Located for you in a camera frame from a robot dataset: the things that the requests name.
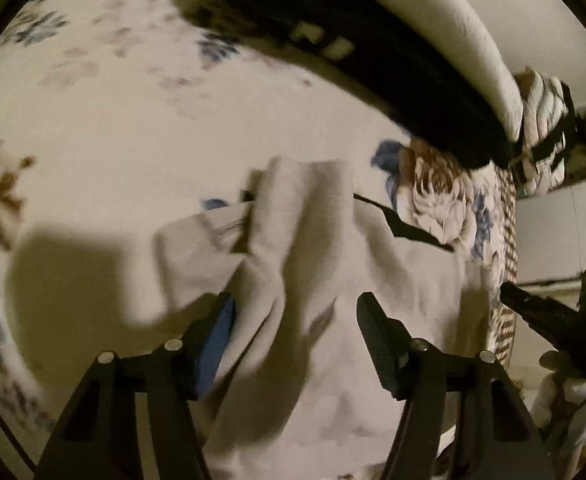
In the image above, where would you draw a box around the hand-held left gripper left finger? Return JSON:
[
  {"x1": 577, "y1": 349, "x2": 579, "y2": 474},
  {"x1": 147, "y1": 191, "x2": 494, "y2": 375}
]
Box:
[{"x1": 33, "y1": 291, "x2": 237, "y2": 480}]

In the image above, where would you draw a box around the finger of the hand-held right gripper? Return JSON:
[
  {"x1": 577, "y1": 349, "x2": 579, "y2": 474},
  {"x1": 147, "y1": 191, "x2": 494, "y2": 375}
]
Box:
[{"x1": 499, "y1": 281, "x2": 586, "y2": 377}]

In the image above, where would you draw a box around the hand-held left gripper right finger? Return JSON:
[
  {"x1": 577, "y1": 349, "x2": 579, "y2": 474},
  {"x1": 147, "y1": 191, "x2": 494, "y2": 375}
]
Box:
[{"x1": 356, "y1": 291, "x2": 556, "y2": 480}]

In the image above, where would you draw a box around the beige long-sleeve shirt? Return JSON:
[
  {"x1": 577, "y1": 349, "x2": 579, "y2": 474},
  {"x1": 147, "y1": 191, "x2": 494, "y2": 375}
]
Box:
[{"x1": 155, "y1": 156, "x2": 491, "y2": 480}]

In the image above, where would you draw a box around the pale cloth bundle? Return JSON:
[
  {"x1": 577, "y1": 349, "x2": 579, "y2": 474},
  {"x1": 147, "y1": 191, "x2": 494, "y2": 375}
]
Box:
[{"x1": 529, "y1": 351, "x2": 586, "y2": 480}]

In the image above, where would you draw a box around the floral bed quilt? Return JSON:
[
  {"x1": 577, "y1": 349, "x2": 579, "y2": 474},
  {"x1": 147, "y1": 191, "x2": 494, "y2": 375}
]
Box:
[{"x1": 0, "y1": 0, "x2": 518, "y2": 480}]

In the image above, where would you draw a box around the folded black cloth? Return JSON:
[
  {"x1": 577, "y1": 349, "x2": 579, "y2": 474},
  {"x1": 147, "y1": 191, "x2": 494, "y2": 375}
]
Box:
[{"x1": 204, "y1": 0, "x2": 514, "y2": 170}]

